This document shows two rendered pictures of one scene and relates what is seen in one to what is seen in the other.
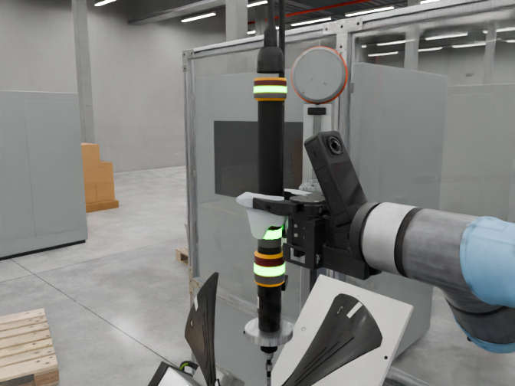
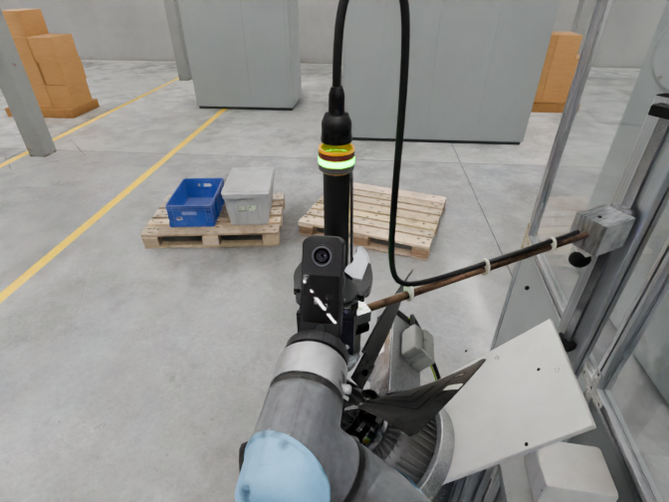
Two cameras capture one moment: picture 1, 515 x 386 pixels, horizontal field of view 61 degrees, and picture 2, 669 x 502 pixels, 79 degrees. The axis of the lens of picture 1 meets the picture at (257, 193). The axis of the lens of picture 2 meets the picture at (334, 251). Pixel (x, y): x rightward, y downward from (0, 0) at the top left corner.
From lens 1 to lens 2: 0.53 m
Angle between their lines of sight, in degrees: 53
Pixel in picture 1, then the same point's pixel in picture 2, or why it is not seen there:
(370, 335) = (418, 420)
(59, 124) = (534, 13)
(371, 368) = (508, 440)
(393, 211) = (290, 360)
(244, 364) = not seen: hidden behind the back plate
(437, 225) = (270, 404)
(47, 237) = (486, 131)
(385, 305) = (570, 400)
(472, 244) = (249, 448)
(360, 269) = not seen: hidden behind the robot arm
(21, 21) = not seen: outside the picture
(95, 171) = (566, 67)
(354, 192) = (323, 311)
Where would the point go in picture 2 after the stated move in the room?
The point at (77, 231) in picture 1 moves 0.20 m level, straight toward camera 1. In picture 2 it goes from (515, 132) to (513, 136)
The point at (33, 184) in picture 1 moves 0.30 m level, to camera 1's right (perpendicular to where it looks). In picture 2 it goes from (489, 78) to (509, 81)
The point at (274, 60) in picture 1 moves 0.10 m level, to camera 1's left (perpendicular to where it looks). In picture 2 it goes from (328, 131) to (280, 113)
